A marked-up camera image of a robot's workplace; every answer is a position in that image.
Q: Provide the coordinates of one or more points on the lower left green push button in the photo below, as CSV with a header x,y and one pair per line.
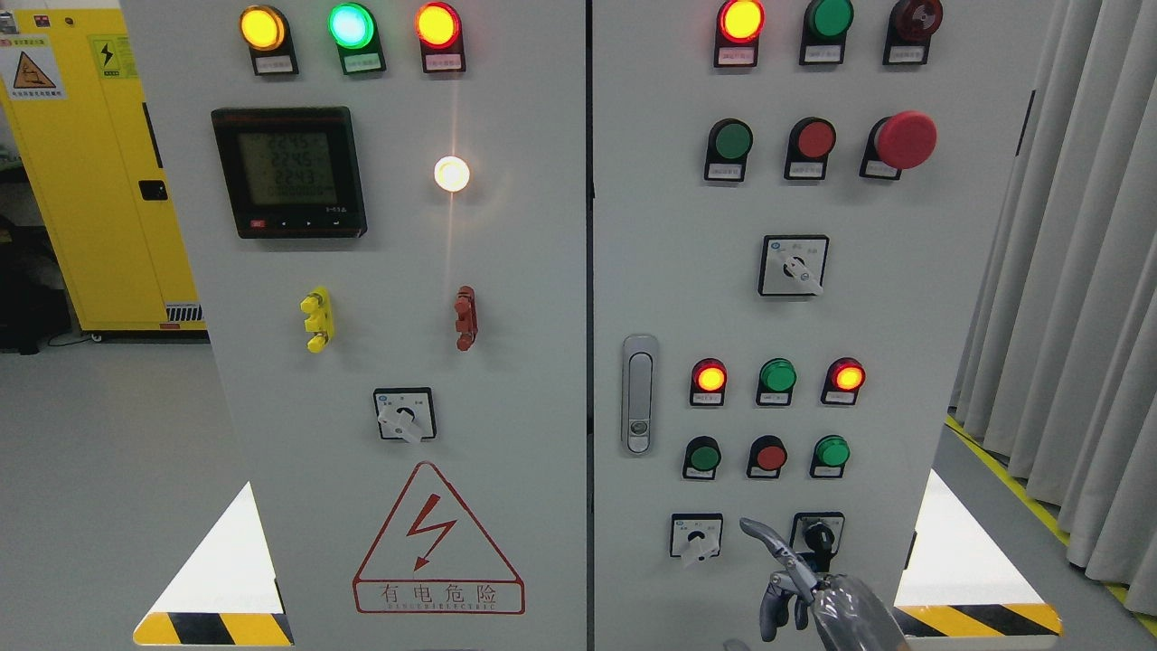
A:
x,y
701,459

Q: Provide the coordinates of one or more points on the green push button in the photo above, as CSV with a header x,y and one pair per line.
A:
x,y
830,457
728,144
701,459

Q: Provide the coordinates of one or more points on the lower red push button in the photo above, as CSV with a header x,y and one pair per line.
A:
x,y
766,458

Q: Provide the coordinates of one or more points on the red push button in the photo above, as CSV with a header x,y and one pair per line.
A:
x,y
766,458
807,149

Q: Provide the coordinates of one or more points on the upper green push button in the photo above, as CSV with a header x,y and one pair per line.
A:
x,y
728,144

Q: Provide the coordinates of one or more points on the lower right green push button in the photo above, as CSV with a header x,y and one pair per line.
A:
x,y
830,457

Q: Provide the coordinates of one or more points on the upper red push button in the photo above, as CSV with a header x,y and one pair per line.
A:
x,y
807,149

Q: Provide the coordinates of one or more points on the red emergency stop mushroom button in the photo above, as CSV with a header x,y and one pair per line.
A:
x,y
898,143

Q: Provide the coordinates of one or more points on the grey electrical control cabinet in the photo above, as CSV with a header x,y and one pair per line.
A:
x,y
587,220

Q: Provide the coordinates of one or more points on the red terminal socket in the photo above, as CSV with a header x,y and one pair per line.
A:
x,y
466,324

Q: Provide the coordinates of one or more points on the lower left red indicator lamp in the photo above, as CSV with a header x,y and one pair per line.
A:
x,y
708,383

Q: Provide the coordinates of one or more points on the red indicator lamp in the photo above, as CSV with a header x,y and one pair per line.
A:
x,y
440,34
737,32
708,383
842,382

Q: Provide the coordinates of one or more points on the white lit indicator lamp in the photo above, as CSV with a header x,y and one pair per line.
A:
x,y
452,174

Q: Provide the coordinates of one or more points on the lower green indicator lamp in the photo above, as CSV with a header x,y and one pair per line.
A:
x,y
775,383

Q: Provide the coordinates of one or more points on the green indicator lamp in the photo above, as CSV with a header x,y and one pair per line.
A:
x,y
775,383
357,38
823,34

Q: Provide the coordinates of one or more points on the yellow terminal socket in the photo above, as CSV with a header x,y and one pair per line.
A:
x,y
319,321

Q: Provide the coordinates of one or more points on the lower right red indicator lamp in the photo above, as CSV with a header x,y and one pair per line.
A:
x,y
842,382

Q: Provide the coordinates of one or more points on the red electric hazard warning sticker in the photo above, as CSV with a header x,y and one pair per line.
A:
x,y
432,556

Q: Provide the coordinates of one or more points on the black digital power meter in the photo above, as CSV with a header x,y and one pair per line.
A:
x,y
291,173

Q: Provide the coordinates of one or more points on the red indicator lamp top left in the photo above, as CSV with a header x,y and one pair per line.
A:
x,y
440,34

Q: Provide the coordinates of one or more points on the red indicator lamp top right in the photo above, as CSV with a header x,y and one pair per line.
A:
x,y
737,32

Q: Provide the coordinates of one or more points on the green indicator lamp top left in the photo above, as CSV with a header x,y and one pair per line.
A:
x,y
357,38

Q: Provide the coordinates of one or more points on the green indicator lamp top right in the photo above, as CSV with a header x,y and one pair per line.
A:
x,y
823,34

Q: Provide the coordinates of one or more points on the yellow indicator lamp top left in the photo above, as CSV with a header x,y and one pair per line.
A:
x,y
267,33

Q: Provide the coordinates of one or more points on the dark red buzzer lamp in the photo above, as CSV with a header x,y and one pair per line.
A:
x,y
911,25

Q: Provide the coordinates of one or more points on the grey pleated curtain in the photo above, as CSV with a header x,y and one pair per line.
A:
x,y
1059,373

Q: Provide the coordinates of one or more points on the left yellow black hazard tape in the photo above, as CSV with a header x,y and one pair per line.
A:
x,y
189,628

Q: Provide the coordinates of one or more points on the yellow black hazard tape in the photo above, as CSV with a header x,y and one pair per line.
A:
x,y
979,620
189,628

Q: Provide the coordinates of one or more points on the right yellow black hazard tape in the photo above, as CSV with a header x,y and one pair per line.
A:
x,y
979,620

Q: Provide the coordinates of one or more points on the yellow safety cabinet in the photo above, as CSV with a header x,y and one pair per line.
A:
x,y
74,98

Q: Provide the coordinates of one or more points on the silver door lock handle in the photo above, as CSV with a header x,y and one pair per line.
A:
x,y
637,378

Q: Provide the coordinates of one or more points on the left door rotary selector switch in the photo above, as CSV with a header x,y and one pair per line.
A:
x,y
405,414

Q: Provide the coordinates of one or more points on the upper right rotary selector switch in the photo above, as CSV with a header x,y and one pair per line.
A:
x,y
793,265

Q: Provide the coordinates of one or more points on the lower white rotary selector switch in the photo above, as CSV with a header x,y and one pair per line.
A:
x,y
695,538

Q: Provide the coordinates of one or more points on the black key selector switch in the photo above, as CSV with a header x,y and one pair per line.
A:
x,y
816,537

